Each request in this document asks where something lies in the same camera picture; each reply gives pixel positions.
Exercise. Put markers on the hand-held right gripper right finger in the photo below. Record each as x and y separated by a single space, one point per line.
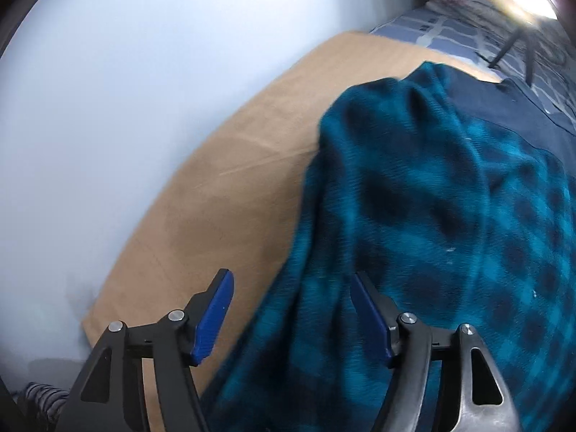
371 319

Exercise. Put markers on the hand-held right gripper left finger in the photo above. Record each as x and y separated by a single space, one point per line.
215 319

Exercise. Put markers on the teal plaid fleece jacket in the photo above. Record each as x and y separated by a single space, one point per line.
405 189

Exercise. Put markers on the tan bed sheet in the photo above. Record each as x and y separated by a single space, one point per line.
225 166

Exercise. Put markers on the striped cloth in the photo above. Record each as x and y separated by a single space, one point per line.
42 398

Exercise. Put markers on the blue checked bed sheet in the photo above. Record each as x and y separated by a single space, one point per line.
450 36

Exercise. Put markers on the black tripod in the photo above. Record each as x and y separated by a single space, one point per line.
508 45

